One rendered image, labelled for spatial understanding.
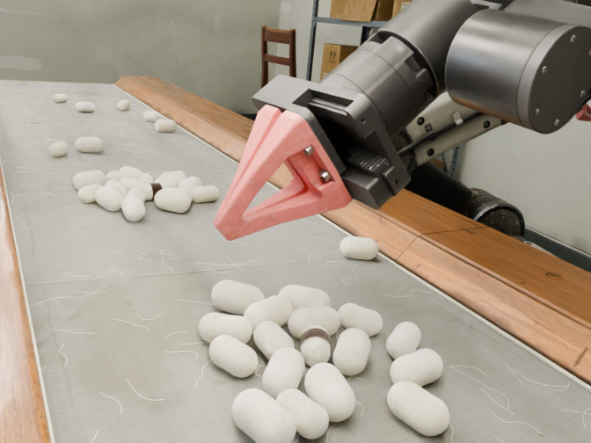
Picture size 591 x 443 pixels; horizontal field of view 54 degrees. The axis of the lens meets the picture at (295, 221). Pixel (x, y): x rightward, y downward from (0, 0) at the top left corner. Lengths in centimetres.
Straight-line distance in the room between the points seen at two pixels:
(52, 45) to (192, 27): 113
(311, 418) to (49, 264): 27
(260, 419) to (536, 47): 23
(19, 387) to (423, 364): 21
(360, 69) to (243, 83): 510
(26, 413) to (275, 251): 29
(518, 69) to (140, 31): 491
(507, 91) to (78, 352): 28
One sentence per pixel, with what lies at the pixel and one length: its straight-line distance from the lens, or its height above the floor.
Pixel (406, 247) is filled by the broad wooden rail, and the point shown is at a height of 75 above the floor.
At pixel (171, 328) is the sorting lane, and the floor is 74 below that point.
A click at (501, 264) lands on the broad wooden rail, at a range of 50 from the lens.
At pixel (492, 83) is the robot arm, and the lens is 33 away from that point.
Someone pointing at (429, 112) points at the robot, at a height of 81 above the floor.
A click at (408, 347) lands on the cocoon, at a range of 37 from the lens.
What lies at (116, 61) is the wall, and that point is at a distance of 515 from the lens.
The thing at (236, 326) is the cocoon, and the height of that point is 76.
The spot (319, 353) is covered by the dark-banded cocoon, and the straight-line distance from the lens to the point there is 35.
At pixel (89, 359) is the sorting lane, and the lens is 36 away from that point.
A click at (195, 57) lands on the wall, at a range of 528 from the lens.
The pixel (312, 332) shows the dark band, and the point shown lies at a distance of 36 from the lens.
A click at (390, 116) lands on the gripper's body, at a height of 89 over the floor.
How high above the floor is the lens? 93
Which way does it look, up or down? 19 degrees down
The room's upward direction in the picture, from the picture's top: 6 degrees clockwise
